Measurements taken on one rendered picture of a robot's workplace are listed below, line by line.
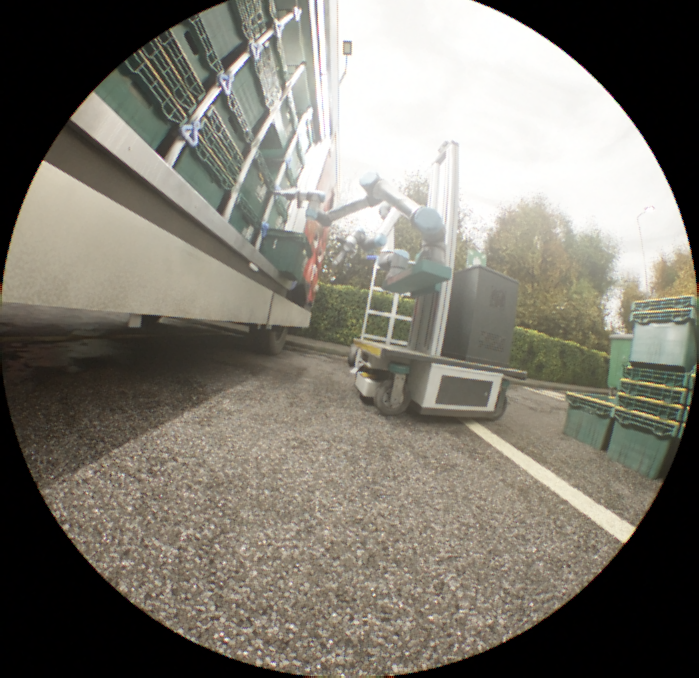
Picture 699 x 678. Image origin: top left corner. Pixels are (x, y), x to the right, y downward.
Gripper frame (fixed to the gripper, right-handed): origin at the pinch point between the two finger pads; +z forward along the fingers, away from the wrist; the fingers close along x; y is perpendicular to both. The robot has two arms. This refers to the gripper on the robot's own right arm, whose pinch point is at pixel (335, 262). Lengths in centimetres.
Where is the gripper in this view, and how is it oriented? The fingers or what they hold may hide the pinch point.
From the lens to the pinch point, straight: 158.4
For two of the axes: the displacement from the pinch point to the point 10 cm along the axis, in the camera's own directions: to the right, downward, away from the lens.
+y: 8.0, 5.6, 2.1
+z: -5.2, 8.2, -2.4
